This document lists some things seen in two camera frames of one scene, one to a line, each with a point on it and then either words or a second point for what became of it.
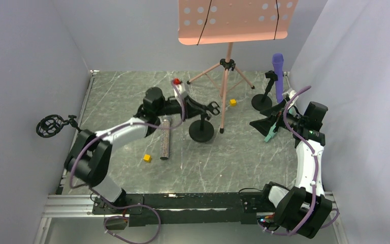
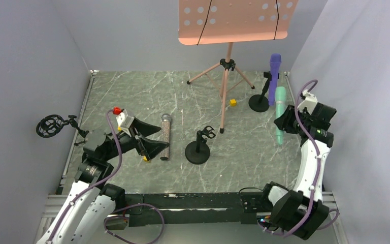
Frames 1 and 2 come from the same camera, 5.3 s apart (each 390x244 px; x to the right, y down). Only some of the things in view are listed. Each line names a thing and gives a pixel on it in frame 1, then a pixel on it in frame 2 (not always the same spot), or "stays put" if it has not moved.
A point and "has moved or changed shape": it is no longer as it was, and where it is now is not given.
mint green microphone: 271,133 to 280,101
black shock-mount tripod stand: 50,125 stays put
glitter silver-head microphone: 165,136 stays put
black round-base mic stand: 261,102 has moved or changed shape
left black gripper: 202,109 to 136,137
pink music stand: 201,23 stays put
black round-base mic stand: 201,130 to 197,152
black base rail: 189,208 stays put
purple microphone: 278,60 has moved or changed shape
